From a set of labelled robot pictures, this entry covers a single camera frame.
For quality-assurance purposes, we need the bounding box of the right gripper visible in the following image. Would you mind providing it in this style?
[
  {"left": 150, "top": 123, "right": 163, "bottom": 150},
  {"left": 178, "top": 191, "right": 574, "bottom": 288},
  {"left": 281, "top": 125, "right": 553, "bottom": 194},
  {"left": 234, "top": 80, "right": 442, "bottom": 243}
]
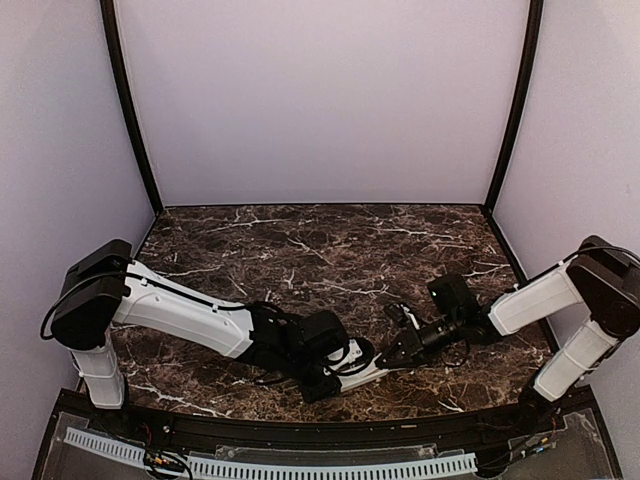
[{"left": 376, "top": 311, "right": 462, "bottom": 368}]

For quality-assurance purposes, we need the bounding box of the white remote control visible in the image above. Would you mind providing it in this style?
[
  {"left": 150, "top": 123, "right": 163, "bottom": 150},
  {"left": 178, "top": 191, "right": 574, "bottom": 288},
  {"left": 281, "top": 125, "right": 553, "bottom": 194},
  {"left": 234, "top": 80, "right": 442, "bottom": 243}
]
[{"left": 339, "top": 364, "right": 389, "bottom": 393}]

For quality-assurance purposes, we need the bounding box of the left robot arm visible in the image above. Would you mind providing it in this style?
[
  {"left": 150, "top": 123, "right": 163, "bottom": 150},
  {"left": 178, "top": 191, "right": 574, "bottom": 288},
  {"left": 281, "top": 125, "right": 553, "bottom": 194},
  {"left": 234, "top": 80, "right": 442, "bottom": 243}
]
[{"left": 39, "top": 239, "right": 358, "bottom": 436}]

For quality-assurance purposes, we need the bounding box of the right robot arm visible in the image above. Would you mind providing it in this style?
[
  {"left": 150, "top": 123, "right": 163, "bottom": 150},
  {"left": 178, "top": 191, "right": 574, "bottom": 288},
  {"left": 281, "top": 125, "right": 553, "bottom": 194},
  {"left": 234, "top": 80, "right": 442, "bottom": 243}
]
[{"left": 375, "top": 236, "right": 639, "bottom": 434}]

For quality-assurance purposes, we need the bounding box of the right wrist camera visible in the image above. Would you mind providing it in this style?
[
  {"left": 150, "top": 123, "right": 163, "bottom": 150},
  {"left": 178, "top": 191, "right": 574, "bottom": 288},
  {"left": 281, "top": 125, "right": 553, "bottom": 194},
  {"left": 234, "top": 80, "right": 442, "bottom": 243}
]
[{"left": 383, "top": 302, "right": 423, "bottom": 331}]

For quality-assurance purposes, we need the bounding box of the black curved table rail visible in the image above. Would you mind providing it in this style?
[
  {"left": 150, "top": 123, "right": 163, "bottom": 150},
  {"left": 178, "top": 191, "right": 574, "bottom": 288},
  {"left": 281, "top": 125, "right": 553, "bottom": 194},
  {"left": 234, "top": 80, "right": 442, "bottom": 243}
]
[{"left": 89, "top": 405, "right": 565, "bottom": 457}]

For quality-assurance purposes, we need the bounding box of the grey slotted cable duct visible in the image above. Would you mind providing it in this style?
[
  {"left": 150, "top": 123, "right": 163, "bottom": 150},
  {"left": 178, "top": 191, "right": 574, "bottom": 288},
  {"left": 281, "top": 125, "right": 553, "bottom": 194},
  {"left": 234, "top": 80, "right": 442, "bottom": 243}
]
[{"left": 64, "top": 427, "right": 478, "bottom": 480}]

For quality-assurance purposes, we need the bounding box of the right black frame post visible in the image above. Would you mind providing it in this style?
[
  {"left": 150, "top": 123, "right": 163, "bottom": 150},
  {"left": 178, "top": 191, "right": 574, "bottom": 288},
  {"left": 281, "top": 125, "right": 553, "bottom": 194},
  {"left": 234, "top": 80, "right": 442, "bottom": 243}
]
[{"left": 483, "top": 0, "right": 544, "bottom": 217}]

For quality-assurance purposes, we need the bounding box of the black frame post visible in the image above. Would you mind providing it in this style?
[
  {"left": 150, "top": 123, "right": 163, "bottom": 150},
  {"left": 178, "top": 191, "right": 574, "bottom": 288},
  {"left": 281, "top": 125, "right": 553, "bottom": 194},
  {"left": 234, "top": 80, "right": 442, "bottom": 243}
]
[
  {"left": 483, "top": 0, "right": 544, "bottom": 217},
  {"left": 99, "top": 0, "right": 164, "bottom": 217}
]

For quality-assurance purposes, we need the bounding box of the left black frame post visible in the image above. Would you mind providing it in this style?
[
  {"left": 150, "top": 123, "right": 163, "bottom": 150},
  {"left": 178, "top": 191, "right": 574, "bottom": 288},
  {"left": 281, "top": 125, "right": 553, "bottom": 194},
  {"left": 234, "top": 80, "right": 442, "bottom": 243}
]
[{"left": 99, "top": 0, "right": 164, "bottom": 217}]

